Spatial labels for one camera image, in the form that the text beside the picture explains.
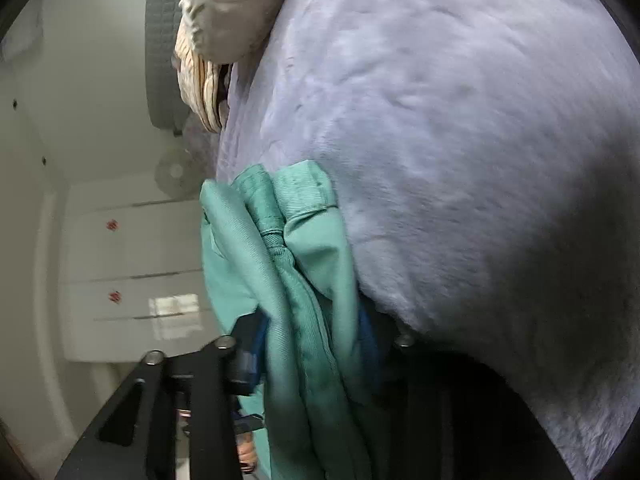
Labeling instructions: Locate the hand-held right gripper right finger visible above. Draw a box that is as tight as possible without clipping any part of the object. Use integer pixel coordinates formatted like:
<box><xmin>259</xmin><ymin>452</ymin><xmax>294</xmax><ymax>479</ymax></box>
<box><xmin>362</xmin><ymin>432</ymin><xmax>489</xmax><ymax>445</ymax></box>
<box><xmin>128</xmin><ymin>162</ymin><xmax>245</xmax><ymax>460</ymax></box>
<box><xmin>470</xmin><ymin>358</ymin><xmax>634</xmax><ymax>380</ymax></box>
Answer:
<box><xmin>356</xmin><ymin>304</ymin><xmax>563</xmax><ymax>480</ymax></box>

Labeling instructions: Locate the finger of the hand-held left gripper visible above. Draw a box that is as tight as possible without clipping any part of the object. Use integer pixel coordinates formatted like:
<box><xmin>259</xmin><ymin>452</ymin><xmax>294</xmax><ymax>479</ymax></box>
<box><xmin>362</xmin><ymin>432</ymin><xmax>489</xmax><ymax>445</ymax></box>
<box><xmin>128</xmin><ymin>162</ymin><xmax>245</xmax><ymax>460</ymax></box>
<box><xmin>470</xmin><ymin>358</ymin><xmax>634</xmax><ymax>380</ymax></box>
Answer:
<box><xmin>231</xmin><ymin>410</ymin><xmax>265</xmax><ymax>434</ymax></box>

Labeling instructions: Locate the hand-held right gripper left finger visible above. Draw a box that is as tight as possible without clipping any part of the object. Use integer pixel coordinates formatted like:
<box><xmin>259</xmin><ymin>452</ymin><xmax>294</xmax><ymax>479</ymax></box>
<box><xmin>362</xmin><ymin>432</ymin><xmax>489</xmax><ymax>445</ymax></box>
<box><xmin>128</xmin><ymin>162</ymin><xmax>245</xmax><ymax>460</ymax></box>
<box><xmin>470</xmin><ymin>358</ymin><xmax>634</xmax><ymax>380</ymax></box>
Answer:
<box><xmin>52</xmin><ymin>314</ymin><xmax>271</xmax><ymax>480</ymax></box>

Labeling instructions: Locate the green jacket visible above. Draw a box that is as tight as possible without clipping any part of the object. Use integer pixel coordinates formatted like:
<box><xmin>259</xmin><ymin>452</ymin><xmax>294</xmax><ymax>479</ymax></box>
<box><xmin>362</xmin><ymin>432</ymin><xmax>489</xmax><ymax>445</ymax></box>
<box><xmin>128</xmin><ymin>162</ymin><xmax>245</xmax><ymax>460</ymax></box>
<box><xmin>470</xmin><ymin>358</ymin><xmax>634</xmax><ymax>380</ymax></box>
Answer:
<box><xmin>199</xmin><ymin>159</ymin><xmax>397</xmax><ymax>480</ymax></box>

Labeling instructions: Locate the white wardrobe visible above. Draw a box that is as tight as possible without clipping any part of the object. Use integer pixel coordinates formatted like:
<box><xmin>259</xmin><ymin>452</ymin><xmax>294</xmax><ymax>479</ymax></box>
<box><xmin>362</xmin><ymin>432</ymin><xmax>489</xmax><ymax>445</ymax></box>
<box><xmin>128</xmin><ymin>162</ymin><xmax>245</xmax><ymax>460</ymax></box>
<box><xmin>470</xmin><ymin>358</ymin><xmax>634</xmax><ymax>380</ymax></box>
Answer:
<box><xmin>59</xmin><ymin>172</ymin><xmax>223</xmax><ymax>367</ymax></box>

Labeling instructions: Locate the lavender fleece blanket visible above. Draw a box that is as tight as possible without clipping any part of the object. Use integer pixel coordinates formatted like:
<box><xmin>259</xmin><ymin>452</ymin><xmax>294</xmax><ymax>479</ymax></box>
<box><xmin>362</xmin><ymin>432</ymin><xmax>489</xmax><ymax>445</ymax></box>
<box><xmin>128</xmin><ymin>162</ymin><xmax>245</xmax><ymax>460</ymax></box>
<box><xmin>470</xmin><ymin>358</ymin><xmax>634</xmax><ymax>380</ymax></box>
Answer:
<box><xmin>181</xmin><ymin>0</ymin><xmax>640</xmax><ymax>480</ymax></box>

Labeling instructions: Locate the white round fan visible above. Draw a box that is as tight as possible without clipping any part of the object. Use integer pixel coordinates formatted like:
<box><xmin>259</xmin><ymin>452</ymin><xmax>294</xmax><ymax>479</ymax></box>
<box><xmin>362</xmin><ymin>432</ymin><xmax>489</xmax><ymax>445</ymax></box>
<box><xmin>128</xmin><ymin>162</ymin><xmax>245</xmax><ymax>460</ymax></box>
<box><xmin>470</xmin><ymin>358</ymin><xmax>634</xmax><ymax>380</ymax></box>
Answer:
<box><xmin>153</xmin><ymin>151</ymin><xmax>203</xmax><ymax>202</ymax></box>

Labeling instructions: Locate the grey padded headboard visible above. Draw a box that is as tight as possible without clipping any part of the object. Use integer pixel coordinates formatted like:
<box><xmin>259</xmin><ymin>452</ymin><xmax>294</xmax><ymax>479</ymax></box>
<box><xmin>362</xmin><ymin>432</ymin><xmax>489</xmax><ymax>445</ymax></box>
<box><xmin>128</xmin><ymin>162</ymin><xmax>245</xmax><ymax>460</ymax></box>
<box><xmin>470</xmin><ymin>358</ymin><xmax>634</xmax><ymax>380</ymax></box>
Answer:
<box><xmin>144</xmin><ymin>0</ymin><xmax>190</xmax><ymax>132</ymax></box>

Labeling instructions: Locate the grey beige pillow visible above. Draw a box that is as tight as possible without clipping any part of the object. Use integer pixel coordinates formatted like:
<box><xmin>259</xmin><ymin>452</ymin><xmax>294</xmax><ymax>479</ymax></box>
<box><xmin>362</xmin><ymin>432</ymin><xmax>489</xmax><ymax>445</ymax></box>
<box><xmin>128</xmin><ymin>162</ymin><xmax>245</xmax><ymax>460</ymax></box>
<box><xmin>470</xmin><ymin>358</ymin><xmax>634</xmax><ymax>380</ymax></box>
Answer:
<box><xmin>177</xmin><ymin>0</ymin><xmax>303</xmax><ymax>65</ymax></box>

